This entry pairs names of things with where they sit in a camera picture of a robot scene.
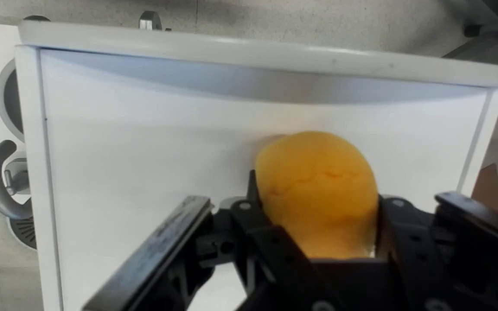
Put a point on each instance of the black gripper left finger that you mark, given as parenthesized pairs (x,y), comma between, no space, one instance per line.
(163,253)

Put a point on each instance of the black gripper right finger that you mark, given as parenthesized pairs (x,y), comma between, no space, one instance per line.
(467,247)

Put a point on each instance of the orange round fruit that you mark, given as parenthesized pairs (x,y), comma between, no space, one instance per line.
(318,190)

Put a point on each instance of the white toy kitchen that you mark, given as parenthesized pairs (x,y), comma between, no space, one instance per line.
(145,144)

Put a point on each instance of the round gray floor grate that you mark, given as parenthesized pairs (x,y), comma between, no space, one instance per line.
(24,234)

